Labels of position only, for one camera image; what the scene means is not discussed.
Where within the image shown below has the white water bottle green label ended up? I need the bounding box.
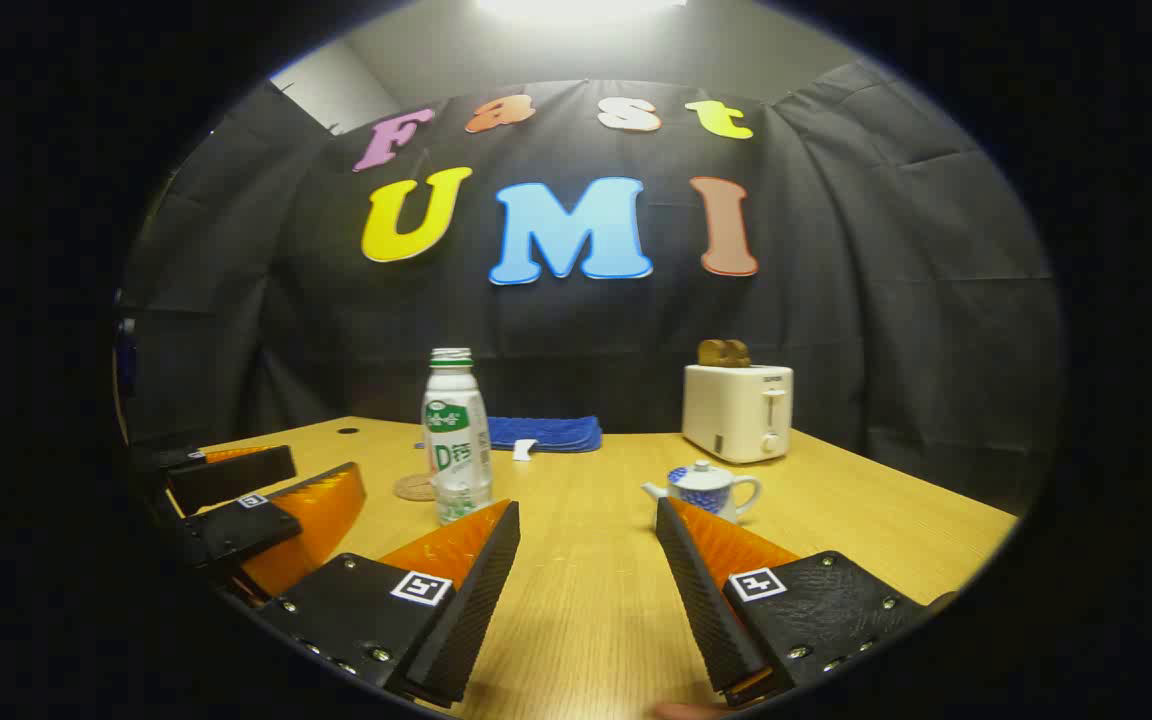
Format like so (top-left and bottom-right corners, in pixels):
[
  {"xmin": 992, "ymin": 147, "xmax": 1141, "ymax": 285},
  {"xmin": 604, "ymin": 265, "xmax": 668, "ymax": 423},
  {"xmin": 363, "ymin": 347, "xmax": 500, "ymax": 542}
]
[{"xmin": 422, "ymin": 348, "xmax": 494, "ymax": 527}]

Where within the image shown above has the white blue-patterned teacup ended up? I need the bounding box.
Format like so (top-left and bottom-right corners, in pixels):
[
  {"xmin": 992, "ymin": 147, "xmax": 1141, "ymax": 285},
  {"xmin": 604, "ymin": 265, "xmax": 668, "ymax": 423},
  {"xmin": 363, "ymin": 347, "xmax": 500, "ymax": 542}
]
[{"xmin": 642, "ymin": 468, "xmax": 763, "ymax": 524}]

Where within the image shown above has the folded blue towel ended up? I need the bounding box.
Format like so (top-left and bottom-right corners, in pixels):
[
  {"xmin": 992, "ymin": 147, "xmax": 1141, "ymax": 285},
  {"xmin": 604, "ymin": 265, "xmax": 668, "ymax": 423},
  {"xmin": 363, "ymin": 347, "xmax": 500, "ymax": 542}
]
[{"xmin": 414, "ymin": 415, "xmax": 604, "ymax": 462}]

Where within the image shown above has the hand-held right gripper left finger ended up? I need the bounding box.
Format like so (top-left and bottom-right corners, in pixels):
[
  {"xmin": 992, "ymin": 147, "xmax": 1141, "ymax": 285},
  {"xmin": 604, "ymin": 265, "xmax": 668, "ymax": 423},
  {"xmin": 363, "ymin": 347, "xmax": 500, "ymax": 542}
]
[{"xmin": 258, "ymin": 499, "xmax": 522, "ymax": 709}]

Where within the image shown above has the white toaster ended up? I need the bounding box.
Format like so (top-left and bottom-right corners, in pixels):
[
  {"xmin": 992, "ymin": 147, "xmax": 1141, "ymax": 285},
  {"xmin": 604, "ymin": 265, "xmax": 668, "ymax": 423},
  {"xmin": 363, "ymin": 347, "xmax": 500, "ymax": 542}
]
[{"xmin": 682, "ymin": 363, "xmax": 795, "ymax": 465}]

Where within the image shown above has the black backdrop cloth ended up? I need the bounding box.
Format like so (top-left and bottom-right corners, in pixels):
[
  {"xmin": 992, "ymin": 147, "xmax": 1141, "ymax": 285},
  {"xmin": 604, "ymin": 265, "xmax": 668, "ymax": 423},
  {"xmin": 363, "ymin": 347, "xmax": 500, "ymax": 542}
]
[{"xmin": 121, "ymin": 60, "xmax": 1067, "ymax": 516}]

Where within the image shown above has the ceiling light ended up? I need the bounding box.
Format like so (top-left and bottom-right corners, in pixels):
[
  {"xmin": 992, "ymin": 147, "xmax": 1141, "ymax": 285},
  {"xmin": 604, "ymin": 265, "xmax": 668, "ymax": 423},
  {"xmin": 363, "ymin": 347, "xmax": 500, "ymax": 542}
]
[{"xmin": 476, "ymin": 0, "xmax": 689, "ymax": 21}]

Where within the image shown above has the white teacup lid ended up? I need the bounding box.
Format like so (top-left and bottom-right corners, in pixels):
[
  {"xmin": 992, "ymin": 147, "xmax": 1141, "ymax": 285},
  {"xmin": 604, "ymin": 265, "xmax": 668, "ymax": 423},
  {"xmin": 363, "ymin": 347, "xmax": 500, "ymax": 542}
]
[{"xmin": 668, "ymin": 460, "xmax": 733, "ymax": 491}]

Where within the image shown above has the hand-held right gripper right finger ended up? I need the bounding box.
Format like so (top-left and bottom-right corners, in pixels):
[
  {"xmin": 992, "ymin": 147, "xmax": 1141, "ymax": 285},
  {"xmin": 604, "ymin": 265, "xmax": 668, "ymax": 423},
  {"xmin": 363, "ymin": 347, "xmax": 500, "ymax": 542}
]
[{"xmin": 655, "ymin": 497, "xmax": 957, "ymax": 709}]

